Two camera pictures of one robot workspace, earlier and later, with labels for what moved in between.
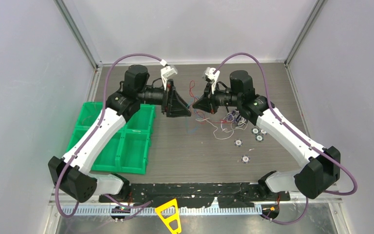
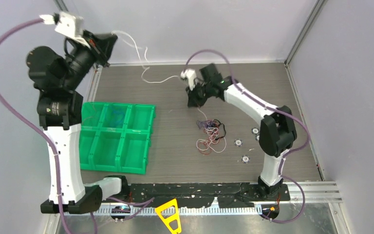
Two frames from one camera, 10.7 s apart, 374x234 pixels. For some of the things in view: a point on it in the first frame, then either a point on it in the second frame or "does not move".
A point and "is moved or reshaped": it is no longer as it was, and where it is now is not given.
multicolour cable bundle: (233, 120) -> (214, 138)
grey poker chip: (255, 130) does not move
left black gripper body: (166, 97) -> (97, 51)
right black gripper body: (214, 100) -> (203, 90)
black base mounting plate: (227, 195) does not move
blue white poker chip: (238, 142) does not move
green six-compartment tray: (125, 149) does not move
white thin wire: (221, 124) -> (146, 68)
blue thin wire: (186, 125) is moved or reshaped
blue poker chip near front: (245, 159) does not move
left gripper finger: (178, 107) -> (106, 42)
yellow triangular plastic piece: (169, 220) does not move
